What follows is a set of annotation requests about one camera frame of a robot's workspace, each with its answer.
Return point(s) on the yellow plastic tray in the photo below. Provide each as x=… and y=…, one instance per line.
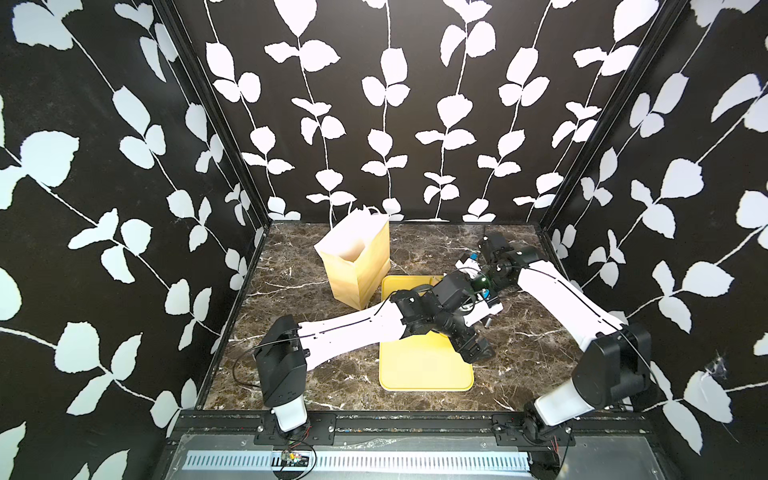
x=423, y=363

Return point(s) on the small green circuit board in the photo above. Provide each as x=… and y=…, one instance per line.
x=293, y=460

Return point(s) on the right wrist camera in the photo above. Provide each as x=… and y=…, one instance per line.
x=468, y=264

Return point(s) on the white slotted cable duct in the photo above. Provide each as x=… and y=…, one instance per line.
x=420, y=462

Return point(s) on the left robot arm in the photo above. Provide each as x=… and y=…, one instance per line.
x=290, y=349

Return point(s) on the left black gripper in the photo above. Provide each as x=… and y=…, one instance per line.
x=474, y=350

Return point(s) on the black front rail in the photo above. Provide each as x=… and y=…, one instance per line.
x=326, y=428

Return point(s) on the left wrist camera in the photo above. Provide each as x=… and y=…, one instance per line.
x=480, y=312

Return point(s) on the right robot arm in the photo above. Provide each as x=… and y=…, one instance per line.
x=615, y=361

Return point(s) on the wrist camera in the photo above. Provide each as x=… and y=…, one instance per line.
x=480, y=312
x=468, y=264

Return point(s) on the brown paper bag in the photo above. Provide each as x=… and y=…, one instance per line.
x=356, y=255

